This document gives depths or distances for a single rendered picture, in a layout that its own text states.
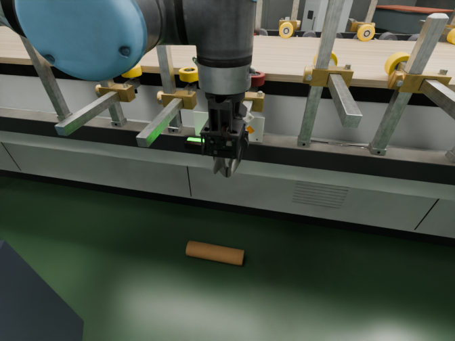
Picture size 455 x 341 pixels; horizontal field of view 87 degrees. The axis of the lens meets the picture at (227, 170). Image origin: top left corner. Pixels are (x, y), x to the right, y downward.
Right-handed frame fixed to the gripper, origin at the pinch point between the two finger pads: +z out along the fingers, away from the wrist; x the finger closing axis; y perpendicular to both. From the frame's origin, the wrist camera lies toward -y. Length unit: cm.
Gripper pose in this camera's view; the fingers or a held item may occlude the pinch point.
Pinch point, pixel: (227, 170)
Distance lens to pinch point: 55.8
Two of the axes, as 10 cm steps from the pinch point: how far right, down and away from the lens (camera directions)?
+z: 0.0, 7.8, 6.2
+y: -2.0, 6.1, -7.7
